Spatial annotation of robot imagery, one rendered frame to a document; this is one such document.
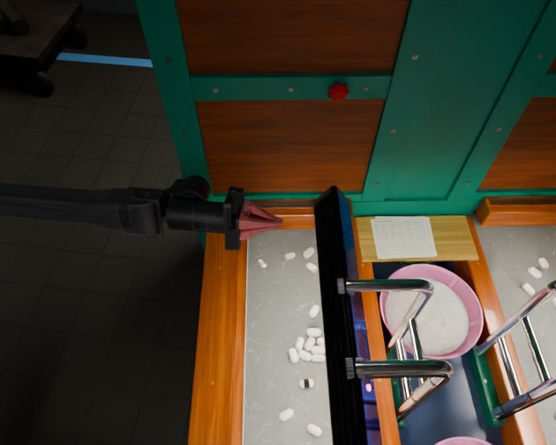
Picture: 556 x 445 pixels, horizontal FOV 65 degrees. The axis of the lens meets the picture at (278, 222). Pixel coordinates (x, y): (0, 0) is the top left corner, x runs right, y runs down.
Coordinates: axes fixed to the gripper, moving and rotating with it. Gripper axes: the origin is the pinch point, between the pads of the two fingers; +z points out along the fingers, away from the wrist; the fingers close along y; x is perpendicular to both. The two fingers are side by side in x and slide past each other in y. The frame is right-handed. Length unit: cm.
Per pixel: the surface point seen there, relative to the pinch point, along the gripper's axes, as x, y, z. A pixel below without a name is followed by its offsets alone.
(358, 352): 15.1, 14.9, 15.7
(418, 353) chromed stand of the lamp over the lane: 5.5, 25.8, 29.8
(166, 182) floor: -136, 80, -71
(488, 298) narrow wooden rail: -24, 37, 56
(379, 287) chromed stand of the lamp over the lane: 4.3, 9.7, 19.4
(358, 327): 9.9, 14.5, 16.0
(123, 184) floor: -133, 81, -95
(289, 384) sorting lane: 0.5, 48.4, 4.4
